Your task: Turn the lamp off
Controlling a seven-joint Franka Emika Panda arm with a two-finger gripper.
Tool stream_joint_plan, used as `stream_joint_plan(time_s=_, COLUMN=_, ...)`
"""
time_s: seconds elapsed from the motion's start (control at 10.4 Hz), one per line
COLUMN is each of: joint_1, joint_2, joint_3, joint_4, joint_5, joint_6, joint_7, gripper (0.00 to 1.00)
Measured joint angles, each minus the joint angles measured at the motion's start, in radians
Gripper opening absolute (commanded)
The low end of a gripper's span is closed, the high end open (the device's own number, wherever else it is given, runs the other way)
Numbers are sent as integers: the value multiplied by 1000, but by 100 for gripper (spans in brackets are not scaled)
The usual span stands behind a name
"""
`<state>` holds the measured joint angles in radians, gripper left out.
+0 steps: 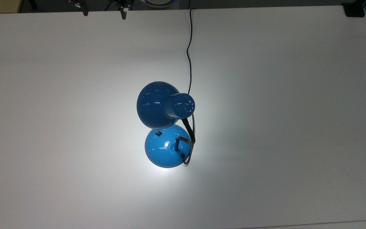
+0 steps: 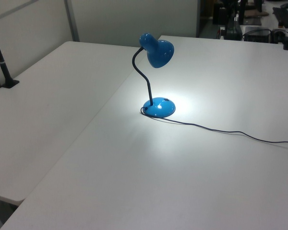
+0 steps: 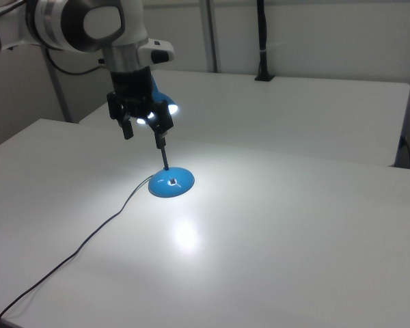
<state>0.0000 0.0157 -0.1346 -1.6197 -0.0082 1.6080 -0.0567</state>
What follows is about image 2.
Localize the dark Franka gripper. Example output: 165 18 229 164
224 22 242 40

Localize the blue gooseneck desk lamp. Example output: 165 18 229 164
131 33 177 118

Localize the dark electronics box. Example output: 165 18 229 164
241 25 272 43

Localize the black box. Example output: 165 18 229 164
212 1 229 25

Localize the black lamp power cable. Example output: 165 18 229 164
141 107 288 148

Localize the grey partition frame post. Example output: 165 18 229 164
63 0 81 43

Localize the black camera stand pole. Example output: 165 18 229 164
0 21 20 90

